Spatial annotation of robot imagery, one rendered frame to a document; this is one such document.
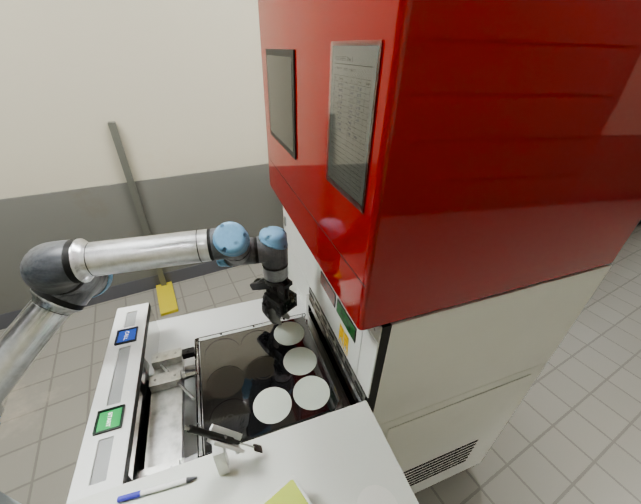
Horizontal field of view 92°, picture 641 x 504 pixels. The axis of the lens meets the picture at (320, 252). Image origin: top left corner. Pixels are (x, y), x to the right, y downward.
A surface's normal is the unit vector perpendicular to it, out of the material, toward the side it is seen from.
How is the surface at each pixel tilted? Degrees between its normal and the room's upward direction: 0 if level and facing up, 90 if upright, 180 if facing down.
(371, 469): 0
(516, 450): 0
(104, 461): 0
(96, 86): 90
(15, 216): 90
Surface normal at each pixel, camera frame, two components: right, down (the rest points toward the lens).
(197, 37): 0.48, 0.49
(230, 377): 0.03, -0.84
